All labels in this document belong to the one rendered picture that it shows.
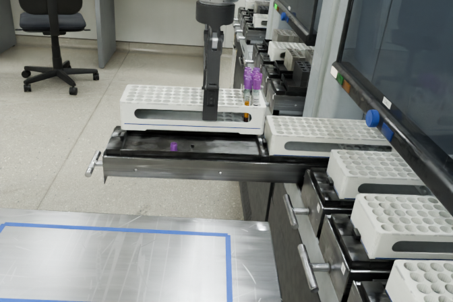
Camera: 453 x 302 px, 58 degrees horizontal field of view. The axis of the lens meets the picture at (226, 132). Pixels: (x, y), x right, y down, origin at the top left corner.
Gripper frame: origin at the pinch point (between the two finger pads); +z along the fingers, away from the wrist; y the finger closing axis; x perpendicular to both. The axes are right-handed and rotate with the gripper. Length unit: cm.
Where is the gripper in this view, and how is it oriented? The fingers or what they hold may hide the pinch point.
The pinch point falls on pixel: (209, 99)
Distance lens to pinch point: 88.3
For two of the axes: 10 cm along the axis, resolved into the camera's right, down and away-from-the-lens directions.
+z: -0.8, 8.9, 4.5
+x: 10.0, 0.4, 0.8
